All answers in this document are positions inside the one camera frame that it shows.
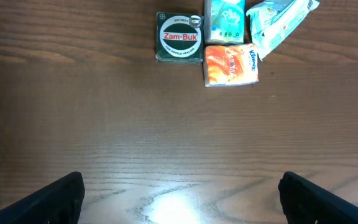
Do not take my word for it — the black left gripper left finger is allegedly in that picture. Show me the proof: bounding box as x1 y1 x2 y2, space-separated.
0 171 85 224

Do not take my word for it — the light blue wipes pack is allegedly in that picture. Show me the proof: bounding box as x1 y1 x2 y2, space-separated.
246 0 319 60

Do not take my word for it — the orange tissue pack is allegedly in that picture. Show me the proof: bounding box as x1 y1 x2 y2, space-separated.
203 44 259 86

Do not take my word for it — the teal tissue pack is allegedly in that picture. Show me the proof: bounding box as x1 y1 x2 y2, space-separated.
204 0 246 45

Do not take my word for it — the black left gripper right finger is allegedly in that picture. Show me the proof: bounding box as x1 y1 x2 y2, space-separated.
278 171 358 224

